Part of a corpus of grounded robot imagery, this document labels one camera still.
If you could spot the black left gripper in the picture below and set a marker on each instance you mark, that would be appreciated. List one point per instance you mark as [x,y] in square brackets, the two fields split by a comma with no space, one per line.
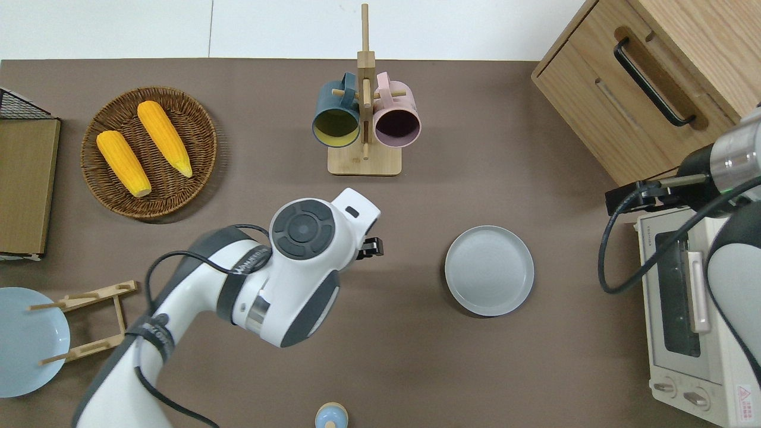
[365,248]

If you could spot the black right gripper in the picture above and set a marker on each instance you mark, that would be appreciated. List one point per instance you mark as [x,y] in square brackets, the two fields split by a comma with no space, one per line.
[704,178]

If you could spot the gray round plate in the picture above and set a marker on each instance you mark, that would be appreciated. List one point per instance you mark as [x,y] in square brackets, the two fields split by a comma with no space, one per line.
[489,270]

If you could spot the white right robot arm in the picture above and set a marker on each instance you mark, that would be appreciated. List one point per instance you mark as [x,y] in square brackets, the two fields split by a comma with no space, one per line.
[734,279]

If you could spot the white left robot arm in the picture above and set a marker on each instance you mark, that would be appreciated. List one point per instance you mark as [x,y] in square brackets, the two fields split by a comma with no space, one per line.
[297,279]

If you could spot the wooden plate rack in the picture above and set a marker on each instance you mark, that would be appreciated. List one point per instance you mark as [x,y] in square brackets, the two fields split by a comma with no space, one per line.
[98,293]

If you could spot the light blue plate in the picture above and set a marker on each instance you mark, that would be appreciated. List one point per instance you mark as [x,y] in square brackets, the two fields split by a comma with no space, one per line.
[24,351]

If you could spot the wooden mug rack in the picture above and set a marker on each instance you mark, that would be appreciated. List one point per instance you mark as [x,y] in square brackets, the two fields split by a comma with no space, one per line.
[364,163]

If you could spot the wooden drawer cabinet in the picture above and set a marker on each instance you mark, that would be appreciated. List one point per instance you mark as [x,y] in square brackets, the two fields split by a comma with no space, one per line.
[594,107]

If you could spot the pink mug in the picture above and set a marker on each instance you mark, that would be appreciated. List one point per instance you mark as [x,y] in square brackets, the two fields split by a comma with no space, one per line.
[392,101]

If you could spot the dark blue mug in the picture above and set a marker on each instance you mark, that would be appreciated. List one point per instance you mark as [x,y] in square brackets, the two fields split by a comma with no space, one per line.
[333,101]

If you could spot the white toaster oven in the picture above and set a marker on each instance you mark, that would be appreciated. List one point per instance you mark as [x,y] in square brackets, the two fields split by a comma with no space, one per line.
[666,356]

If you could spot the brown table mat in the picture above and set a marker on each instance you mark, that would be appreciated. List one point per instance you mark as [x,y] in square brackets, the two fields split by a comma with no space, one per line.
[505,368]

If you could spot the blue call bell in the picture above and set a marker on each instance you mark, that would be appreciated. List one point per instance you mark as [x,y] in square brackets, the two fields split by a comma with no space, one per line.
[331,418]

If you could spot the oven control knob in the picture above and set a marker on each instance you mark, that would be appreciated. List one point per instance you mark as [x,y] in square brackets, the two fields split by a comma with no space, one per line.
[694,398]
[664,387]

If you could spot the brown wicker basket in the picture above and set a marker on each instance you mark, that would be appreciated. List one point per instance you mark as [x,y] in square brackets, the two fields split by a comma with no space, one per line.
[178,196]

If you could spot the yellow corn cob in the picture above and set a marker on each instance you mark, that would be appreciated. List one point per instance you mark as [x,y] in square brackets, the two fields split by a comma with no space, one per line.
[163,137]
[123,162]

